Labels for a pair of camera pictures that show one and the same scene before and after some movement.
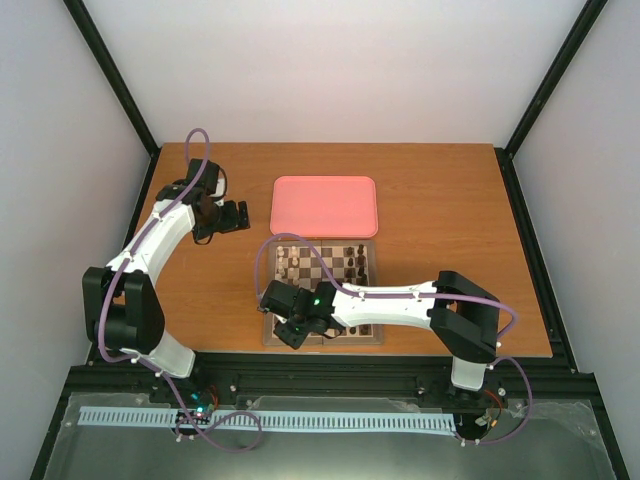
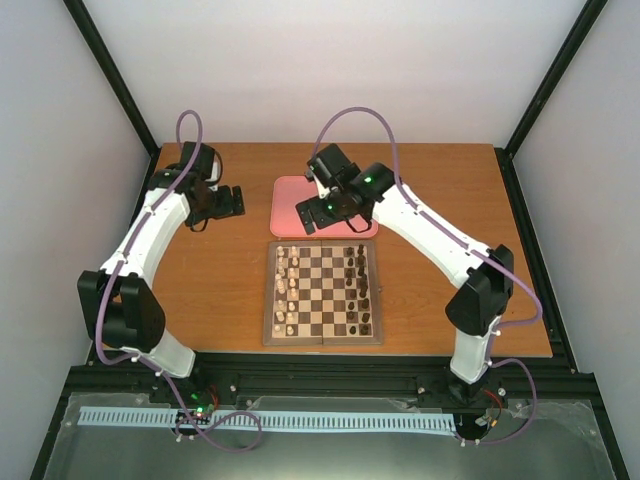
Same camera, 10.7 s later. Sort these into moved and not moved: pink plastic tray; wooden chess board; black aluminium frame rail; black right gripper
Moved: black right gripper
Not moved: pink plastic tray; wooden chess board; black aluminium frame rail
